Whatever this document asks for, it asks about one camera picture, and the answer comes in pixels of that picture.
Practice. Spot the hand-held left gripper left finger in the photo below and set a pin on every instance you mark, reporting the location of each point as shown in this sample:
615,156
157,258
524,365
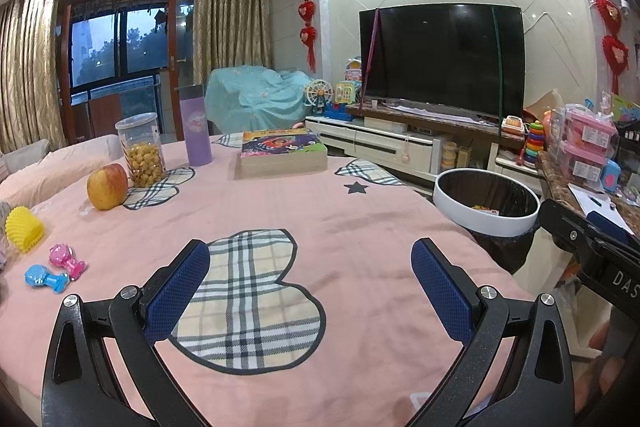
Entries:
177,292

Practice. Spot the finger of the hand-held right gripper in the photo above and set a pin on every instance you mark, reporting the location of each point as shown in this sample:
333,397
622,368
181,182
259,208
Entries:
610,227
565,227

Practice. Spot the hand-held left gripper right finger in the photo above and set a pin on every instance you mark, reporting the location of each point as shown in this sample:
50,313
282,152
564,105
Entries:
445,297

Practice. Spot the white round trash bin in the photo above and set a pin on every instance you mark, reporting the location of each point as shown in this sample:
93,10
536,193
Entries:
475,219

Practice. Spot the person's right hand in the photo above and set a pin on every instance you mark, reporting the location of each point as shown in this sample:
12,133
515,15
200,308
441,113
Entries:
610,377

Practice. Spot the white paper sheets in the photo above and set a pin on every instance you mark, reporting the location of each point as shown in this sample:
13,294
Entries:
595,202

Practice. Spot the blue toy case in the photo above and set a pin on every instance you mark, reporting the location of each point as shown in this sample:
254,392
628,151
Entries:
612,174

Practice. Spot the brown marble counter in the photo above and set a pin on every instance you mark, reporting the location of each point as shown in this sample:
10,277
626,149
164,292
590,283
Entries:
550,172

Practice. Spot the pink plastic storage box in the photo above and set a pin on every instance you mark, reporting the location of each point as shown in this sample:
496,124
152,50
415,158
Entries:
582,167
587,129

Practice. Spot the red white toy phone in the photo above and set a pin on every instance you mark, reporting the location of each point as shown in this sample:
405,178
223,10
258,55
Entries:
512,124

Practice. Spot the pink plastic toy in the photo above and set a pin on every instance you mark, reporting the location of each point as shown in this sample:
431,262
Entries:
65,259

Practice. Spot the green picture book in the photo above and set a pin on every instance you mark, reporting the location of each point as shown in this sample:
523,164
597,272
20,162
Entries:
627,107

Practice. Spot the brown cardboard box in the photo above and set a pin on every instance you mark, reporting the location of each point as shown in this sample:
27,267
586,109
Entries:
547,102

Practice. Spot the red yellow apple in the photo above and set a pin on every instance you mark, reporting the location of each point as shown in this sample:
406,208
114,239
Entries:
106,187

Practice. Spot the blue plastic toy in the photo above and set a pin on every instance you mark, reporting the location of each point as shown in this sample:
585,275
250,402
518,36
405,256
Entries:
44,279

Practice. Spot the stack of cream tins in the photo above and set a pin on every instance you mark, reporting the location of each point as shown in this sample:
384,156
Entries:
450,154

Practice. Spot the clear jar of puffed snacks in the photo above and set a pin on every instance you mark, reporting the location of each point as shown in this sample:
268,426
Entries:
140,152

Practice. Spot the white television stand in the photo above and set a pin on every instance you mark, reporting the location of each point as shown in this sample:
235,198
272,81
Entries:
390,142

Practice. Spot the yellow foam fruit net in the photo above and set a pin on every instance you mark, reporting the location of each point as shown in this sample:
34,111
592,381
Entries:
24,229

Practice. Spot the purple drink bottle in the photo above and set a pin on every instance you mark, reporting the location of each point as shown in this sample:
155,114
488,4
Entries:
196,127

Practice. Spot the colourful picture box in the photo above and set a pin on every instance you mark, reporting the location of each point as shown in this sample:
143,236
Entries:
282,152

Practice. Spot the pink covered sofa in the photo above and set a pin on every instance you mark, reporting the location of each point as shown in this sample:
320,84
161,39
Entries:
50,162

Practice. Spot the teal cloth covered chair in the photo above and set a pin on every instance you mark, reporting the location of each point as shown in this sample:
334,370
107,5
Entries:
255,97

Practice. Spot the black flat television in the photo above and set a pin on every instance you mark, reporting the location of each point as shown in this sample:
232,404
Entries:
440,57

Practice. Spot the red heart hanging decoration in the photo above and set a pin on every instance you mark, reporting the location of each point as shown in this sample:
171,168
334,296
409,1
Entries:
306,7
605,12

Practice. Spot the toy ferris wheel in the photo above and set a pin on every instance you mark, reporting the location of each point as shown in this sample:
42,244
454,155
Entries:
318,96

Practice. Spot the pastel plastic toy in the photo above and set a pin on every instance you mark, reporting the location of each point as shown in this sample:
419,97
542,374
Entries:
352,69

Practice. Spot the brown framed balcony door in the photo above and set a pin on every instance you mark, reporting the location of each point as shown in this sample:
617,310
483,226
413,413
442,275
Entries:
125,52

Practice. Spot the pink stick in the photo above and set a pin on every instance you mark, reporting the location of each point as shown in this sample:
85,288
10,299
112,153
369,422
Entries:
372,52

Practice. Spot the beige patterned curtain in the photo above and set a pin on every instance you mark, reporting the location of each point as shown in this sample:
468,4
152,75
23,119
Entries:
30,67
232,17

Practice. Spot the white security camera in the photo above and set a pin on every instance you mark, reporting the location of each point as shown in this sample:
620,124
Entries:
625,2

